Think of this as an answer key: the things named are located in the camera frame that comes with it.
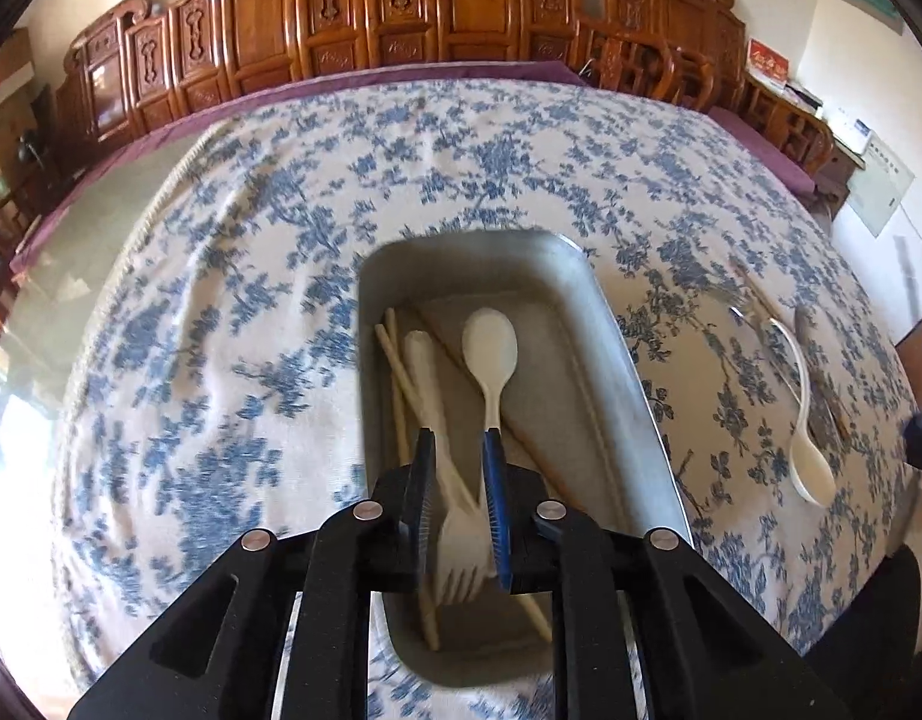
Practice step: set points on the white and blue box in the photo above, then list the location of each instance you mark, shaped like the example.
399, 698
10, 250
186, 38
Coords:
854, 133

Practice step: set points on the purple armchair cushion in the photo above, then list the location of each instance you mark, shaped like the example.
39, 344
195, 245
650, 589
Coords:
760, 144

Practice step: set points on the wooden chopstick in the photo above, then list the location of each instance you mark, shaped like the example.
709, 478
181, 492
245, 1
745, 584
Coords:
839, 420
390, 382
405, 382
446, 345
537, 619

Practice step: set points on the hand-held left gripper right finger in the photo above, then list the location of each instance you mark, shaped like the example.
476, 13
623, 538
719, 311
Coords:
494, 499

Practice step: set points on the white plastic fork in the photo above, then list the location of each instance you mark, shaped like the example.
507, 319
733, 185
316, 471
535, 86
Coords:
461, 547

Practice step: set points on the red gift box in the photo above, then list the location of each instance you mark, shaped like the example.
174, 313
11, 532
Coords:
768, 64

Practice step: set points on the white wall panel door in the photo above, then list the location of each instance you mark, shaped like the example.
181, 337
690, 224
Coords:
884, 184

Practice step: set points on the wooden side table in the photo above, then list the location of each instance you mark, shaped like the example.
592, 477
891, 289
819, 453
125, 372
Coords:
843, 161

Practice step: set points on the metal spoon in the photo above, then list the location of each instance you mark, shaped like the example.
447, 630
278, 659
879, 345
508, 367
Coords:
803, 322

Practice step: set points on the black rounded object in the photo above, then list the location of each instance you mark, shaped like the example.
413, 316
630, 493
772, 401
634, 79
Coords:
869, 604

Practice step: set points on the carved wooden armchair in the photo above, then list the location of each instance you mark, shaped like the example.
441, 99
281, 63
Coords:
656, 0

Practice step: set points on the brown cardboard box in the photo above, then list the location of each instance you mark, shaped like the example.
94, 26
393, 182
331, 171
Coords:
11, 64

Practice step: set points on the white plastic spoon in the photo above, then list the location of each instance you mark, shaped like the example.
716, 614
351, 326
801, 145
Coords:
489, 349
811, 469

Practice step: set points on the grey metal tray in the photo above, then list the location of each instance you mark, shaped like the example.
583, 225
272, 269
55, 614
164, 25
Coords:
581, 390

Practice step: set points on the blue floral tablecloth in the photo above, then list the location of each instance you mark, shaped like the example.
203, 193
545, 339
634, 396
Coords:
281, 240

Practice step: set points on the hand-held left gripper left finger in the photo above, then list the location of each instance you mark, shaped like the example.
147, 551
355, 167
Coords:
423, 484

